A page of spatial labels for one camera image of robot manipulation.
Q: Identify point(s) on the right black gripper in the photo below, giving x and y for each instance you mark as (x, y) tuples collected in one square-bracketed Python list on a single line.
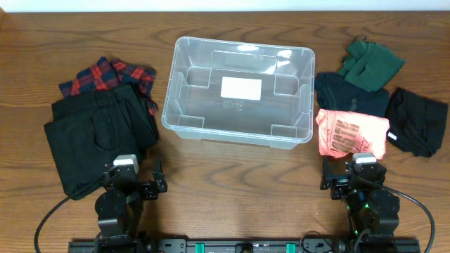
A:
[(342, 182)]

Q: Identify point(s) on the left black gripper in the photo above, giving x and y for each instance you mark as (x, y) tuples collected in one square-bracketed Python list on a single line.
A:
[(148, 190)]

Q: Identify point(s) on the black pants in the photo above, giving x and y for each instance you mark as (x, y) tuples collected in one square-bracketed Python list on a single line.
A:
[(90, 130)]

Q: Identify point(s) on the red navy plaid shirt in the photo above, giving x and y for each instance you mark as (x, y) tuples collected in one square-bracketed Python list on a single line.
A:
[(108, 74)]

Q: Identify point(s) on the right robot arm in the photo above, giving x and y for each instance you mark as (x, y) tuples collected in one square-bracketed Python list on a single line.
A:
[(372, 211)]

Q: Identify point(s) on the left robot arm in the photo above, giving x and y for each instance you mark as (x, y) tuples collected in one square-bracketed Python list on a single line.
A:
[(120, 207)]

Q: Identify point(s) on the pink printed t-shirt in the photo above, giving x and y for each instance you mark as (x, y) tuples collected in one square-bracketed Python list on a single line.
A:
[(342, 133)]

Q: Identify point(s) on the dark navy folded shirt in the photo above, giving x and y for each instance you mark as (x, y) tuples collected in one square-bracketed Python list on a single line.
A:
[(335, 93)]

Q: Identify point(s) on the black folded garment right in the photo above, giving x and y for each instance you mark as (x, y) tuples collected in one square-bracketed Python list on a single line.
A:
[(417, 123)]

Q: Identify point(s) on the green folded garment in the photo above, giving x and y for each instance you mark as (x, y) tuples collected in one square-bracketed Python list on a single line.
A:
[(369, 65)]

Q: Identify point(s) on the white label in bin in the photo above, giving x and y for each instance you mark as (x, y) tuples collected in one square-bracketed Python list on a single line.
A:
[(241, 88)]

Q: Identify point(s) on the clear plastic storage bin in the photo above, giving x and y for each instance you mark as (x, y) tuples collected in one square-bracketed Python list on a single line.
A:
[(282, 118)]

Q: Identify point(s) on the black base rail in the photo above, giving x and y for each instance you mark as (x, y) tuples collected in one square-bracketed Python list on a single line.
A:
[(222, 246)]

